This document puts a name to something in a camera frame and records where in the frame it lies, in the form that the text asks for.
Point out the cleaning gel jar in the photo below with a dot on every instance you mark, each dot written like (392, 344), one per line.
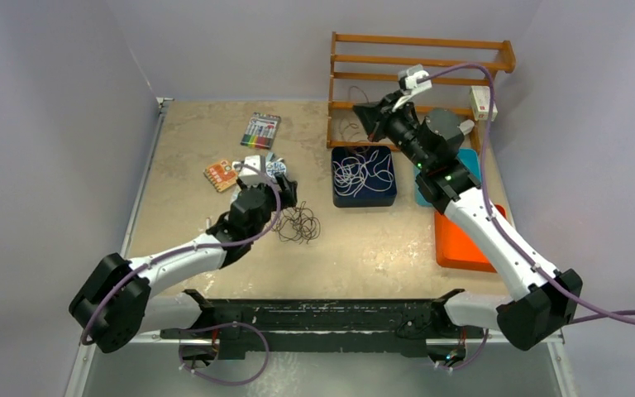
(276, 167)

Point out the dark blue tray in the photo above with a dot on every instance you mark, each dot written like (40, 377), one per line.
(363, 177)

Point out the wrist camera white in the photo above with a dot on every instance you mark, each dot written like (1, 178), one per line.
(412, 82)
(250, 171)

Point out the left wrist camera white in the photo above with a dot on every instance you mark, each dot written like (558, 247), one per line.
(250, 171)

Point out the white stapler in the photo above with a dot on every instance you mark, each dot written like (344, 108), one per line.
(466, 127)

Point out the marker pen pack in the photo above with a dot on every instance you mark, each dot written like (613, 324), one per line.
(261, 131)

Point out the white staples box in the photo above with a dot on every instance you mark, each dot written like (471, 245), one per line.
(479, 96)

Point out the orange tray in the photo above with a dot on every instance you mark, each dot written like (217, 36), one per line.
(453, 249)

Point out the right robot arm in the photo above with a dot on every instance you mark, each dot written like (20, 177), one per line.
(541, 298)

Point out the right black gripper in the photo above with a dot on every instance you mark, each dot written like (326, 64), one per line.
(376, 119)

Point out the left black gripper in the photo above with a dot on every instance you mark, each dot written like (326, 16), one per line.
(286, 188)

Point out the light blue tray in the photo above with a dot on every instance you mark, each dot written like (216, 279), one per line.
(469, 158)

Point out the wooden rack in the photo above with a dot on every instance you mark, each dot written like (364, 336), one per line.
(379, 58)

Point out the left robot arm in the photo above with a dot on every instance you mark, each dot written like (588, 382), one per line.
(112, 302)

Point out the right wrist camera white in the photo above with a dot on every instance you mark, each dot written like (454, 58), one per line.
(412, 82)

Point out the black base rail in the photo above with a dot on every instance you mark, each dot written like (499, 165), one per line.
(412, 328)

